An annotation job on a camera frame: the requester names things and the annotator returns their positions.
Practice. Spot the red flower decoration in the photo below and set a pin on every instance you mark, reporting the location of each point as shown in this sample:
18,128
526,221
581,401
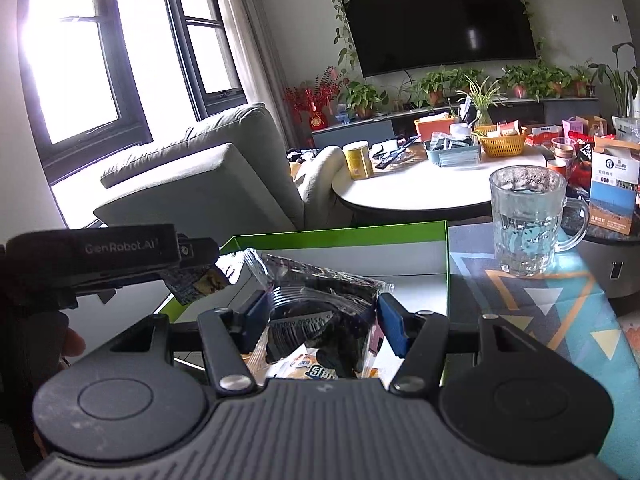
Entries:
312,100

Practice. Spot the glass mug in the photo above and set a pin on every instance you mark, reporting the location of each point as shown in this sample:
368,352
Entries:
525,220

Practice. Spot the white round table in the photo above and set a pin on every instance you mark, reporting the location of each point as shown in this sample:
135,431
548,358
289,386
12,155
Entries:
425,185

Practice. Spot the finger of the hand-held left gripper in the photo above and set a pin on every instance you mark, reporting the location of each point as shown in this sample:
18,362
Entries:
197,251
125,282

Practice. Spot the dark round side table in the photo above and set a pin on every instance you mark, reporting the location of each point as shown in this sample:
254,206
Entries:
615,265

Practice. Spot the blue geometric patterned mat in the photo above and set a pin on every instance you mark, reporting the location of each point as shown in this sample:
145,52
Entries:
560,310

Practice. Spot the red flat box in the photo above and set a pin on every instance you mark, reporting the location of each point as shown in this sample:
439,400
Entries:
542,136

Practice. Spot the black remote controls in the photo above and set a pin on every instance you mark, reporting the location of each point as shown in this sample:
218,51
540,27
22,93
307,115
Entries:
395,152

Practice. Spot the grey armchair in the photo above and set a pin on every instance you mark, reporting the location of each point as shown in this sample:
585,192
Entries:
200,180

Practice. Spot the grey-blue plastic basket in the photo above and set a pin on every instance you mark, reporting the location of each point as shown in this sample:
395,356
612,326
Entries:
452,154

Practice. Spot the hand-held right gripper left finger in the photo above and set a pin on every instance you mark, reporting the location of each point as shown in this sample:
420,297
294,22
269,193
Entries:
257,320

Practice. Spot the grey television cabinet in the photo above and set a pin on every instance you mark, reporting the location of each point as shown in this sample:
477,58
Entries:
350,130

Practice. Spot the blue yellow snack packet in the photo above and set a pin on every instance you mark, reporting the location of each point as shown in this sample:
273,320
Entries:
200,284

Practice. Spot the black wall television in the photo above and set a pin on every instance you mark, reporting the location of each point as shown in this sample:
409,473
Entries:
435,15

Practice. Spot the person's left hand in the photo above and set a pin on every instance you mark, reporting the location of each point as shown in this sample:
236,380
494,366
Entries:
75,344

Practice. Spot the white blue carton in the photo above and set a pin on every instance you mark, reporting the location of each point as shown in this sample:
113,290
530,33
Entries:
612,185

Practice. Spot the beige curtain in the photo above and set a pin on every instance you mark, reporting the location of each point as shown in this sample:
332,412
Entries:
250,50

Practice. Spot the black framed window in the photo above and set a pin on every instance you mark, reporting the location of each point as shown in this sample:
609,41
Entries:
165,50

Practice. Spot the green cardboard box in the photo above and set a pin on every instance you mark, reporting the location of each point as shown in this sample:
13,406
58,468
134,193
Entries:
350,245

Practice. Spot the orange box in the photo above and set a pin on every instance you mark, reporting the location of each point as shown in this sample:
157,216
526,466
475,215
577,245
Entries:
432,129

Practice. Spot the clear plastic cup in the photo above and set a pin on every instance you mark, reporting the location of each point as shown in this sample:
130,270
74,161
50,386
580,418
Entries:
564,147

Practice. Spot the orange wicker basket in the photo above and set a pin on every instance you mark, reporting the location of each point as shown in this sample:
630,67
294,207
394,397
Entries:
500,146

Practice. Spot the potted green plant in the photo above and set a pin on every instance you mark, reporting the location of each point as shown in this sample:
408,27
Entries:
582,80
364,97
437,85
535,80

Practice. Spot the pink gift box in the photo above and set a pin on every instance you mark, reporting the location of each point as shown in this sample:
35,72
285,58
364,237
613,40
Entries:
580,127

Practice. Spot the tall leafy plant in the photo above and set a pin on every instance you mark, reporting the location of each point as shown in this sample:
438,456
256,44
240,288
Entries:
620,80

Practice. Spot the clear plastic container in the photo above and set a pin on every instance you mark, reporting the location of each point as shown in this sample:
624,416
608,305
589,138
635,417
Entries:
627,130

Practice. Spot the spider plant in glass vase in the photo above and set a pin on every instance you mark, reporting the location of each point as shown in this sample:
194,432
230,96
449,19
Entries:
481,100

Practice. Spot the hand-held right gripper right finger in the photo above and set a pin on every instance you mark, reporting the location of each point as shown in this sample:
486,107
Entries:
392,325

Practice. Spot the yellow tin can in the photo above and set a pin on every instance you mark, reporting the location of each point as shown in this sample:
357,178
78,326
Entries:
359,161

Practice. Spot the clear black snack packet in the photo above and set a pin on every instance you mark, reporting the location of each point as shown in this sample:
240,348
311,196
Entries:
320,295

